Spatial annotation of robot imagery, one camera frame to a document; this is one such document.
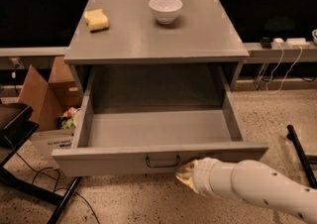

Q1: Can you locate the grey top drawer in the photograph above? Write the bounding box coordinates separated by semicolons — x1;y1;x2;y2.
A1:
53;63;267;176

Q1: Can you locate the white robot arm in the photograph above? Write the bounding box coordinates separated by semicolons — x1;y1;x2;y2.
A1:
175;158;317;224

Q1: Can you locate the grey drawer cabinet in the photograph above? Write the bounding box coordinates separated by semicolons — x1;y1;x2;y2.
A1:
63;0;250;92

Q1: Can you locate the black stand leg right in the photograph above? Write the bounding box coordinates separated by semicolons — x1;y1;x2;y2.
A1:
286;125;317;188

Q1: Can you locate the brown cardboard box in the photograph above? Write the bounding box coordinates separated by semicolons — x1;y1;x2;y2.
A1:
19;56;81;163

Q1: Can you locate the black small adapter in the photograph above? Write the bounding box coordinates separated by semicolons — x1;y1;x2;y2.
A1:
260;37;271;49

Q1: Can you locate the white power adapter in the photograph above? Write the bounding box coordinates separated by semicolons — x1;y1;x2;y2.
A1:
272;38;284;49

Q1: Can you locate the white ceramic bowl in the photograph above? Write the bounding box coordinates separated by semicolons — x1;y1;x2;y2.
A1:
149;0;183;25

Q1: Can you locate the white power strip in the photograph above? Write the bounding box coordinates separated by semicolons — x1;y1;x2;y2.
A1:
286;38;310;48

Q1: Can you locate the yellow sponge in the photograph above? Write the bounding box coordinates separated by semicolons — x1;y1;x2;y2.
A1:
84;9;109;32

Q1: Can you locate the black floor cable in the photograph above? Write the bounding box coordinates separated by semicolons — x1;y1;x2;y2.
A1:
3;135;101;224

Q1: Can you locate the black stand frame left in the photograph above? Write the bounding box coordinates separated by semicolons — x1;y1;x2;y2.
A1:
0;103;81;224

